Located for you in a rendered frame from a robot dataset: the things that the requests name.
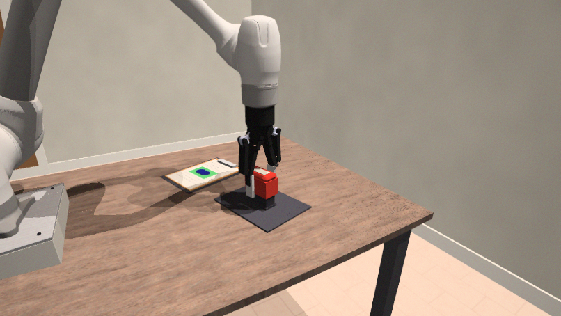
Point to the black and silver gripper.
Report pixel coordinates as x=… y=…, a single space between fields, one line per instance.
x=260 y=131

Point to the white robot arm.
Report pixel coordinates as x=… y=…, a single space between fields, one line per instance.
x=29 y=26

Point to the red self-inking stamp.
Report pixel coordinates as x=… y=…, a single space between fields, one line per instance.
x=266 y=186

